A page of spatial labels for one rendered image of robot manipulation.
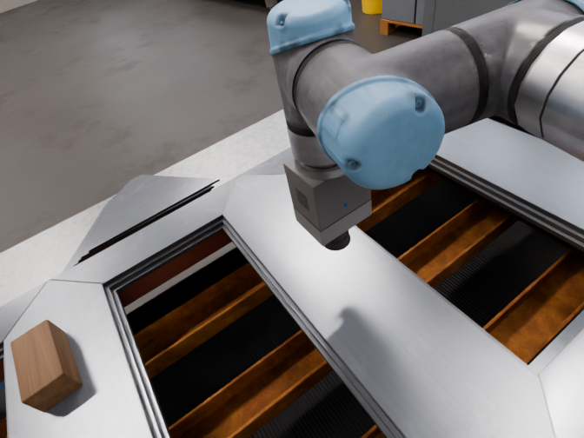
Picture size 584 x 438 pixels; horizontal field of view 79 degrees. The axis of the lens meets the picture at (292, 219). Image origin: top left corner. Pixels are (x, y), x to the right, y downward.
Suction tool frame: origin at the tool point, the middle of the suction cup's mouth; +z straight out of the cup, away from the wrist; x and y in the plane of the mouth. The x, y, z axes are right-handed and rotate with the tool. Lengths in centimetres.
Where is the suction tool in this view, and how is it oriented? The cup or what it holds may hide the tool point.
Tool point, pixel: (335, 239)
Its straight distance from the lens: 53.3
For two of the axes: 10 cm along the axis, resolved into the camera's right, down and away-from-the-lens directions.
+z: 1.7, 6.7, 7.2
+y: -8.2, 5.0, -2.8
